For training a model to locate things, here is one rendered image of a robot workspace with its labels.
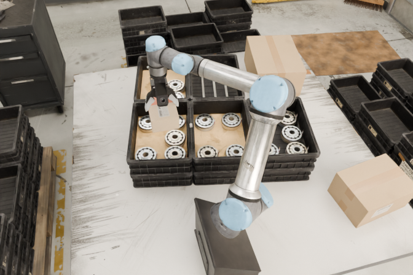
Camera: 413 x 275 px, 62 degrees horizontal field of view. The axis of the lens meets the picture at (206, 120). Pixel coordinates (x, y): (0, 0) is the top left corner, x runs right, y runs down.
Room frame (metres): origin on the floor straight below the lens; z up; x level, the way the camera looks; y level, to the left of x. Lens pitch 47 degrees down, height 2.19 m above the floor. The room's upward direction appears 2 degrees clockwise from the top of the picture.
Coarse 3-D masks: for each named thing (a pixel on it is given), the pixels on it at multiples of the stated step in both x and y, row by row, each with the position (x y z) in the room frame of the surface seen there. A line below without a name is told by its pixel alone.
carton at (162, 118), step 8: (152, 104) 1.09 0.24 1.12; (168, 104) 1.09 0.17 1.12; (152, 112) 1.04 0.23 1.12; (160, 112) 1.04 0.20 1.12; (168, 112) 1.04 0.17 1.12; (176, 112) 1.04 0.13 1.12; (152, 120) 0.99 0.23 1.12; (160, 120) 1.00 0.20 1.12; (168, 120) 1.01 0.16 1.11; (176, 120) 1.02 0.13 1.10; (152, 128) 0.99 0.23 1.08; (160, 128) 1.00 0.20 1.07; (168, 128) 1.01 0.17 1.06; (176, 128) 1.02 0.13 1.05
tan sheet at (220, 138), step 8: (216, 120) 1.28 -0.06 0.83; (216, 128) 1.22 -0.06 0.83; (224, 128) 1.22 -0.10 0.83; (240, 128) 1.22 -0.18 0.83; (200, 136) 1.16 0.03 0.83; (208, 136) 1.16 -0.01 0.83; (216, 136) 1.16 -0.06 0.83; (224, 136) 1.16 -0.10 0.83; (232, 136) 1.16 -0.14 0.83; (240, 136) 1.17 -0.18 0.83; (200, 144) 1.11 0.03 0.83; (208, 144) 1.11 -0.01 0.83; (216, 144) 1.11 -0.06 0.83; (224, 144) 1.11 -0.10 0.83; (232, 144) 1.11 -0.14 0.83; (240, 144) 1.11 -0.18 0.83; (224, 152) 1.06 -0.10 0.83
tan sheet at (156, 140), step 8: (184, 128) 1.21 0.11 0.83; (136, 136) 1.15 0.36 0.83; (144, 136) 1.15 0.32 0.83; (152, 136) 1.15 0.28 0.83; (160, 136) 1.15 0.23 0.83; (136, 144) 1.09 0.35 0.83; (144, 144) 1.10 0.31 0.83; (152, 144) 1.10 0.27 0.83; (160, 144) 1.10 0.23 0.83; (184, 144) 1.10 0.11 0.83; (160, 152) 1.05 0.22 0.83
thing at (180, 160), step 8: (128, 144) 1.01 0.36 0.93; (128, 152) 0.96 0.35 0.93; (128, 160) 0.92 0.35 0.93; (136, 160) 0.92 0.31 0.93; (144, 160) 0.93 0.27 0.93; (152, 160) 0.92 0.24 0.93; (160, 160) 0.92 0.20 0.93; (168, 160) 0.93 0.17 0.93; (176, 160) 0.93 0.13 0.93; (184, 160) 0.93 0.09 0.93
